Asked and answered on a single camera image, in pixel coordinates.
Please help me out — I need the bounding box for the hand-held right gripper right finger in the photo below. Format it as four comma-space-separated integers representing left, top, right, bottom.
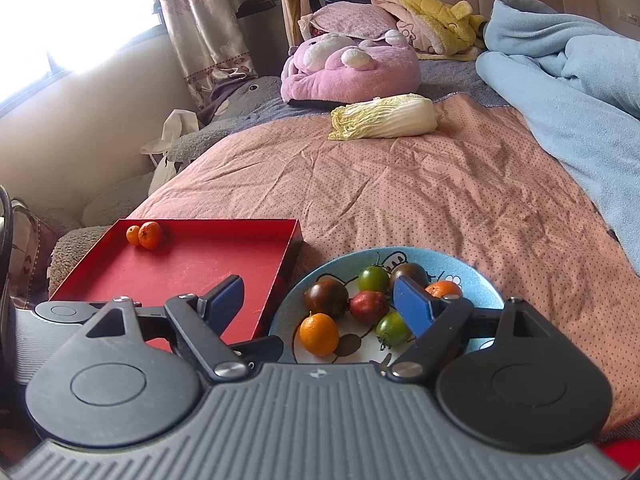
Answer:
387, 276, 557, 381

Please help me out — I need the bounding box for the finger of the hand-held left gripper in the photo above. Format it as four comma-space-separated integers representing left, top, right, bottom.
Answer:
229, 335, 287, 367

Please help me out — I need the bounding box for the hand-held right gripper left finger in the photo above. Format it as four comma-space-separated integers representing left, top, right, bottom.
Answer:
86, 275, 253, 382

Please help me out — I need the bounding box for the green tomato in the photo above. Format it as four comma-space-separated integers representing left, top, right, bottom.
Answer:
357, 266, 391, 294
375, 311, 413, 348

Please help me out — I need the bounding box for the dark purple tomato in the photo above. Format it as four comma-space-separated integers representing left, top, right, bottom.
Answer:
304, 280, 349, 318
390, 262, 429, 291

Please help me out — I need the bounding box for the orange mandarin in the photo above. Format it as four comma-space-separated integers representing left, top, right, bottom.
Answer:
138, 221, 164, 250
425, 280, 463, 299

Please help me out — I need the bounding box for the red tray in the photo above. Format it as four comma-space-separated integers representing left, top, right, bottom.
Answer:
48, 217, 304, 356

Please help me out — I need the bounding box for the blue cartoon bear plate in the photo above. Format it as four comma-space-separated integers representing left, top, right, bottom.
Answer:
267, 246, 506, 366

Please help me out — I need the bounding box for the patterned cloth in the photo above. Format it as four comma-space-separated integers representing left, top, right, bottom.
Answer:
10, 199, 61, 308

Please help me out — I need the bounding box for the pink dotted bedspread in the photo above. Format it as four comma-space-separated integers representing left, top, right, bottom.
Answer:
117, 95, 640, 433

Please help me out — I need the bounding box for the white tote bag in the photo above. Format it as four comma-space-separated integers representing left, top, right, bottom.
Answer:
140, 108, 201, 196

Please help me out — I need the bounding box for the napa cabbage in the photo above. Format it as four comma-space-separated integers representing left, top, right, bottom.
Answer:
327, 93, 438, 142

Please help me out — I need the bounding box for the grey bed sheet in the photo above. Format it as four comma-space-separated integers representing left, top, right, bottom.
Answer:
245, 57, 511, 126

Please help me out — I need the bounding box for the pink bunny plush cushion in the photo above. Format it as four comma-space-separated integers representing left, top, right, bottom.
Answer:
280, 32, 421, 107

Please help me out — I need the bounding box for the light blue blanket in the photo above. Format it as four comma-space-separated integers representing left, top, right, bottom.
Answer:
475, 0, 640, 261

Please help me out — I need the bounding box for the pink cream printed garment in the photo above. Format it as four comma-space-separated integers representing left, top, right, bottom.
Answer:
371, 0, 441, 53

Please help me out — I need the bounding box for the floral curtain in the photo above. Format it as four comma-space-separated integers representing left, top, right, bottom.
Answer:
150, 0, 261, 111

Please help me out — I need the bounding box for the yellow plush garment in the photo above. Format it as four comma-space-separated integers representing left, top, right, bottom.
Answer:
387, 0, 488, 58

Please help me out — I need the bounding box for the pink pillow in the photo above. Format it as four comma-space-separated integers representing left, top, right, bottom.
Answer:
298, 1, 398, 43

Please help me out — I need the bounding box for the beige upright board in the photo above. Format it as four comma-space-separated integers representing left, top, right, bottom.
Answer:
277, 0, 313, 46

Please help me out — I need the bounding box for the window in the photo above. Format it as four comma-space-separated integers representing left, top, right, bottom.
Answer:
0, 0, 166, 106

